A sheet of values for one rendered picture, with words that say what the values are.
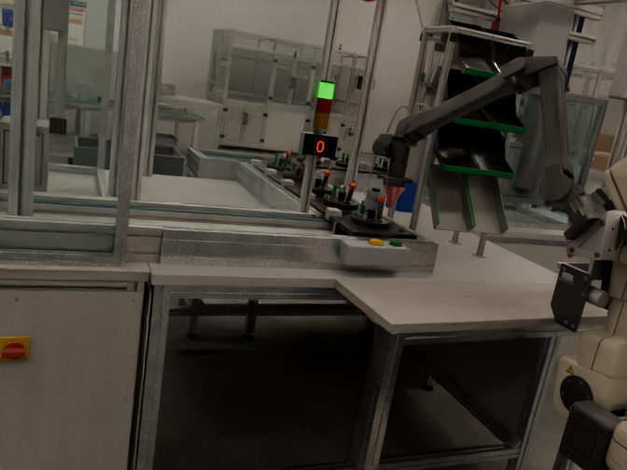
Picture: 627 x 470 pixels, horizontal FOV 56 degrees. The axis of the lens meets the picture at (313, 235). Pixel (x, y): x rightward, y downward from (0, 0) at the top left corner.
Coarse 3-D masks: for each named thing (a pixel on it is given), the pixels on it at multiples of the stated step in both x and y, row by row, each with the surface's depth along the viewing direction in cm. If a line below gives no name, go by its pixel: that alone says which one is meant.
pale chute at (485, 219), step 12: (468, 180) 221; (480, 180) 222; (492, 180) 222; (468, 192) 213; (480, 192) 219; (492, 192) 221; (480, 204) 217; (492, 204) 218; (480, 216) 214; (492, 216) 215; (504, 216) 212; (480, 228) 211; (492, 228) 212; (504, 228) 211
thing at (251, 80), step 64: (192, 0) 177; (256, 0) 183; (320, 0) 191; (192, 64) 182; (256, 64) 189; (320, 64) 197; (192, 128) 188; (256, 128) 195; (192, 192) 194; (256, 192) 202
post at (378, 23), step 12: (384, 0) 296; (384, 12) 296; (372, 24) 300; (372, 36) 299; (372, 48) 299; (372, 60) 301; (372, 72) 303; (372, 84) 305; (360, 96) 308; (360, 108) 307; (360, 120) 308; (360, 132) 312; (360, 144) 312; (348, 168) 317; (348, 180) 316
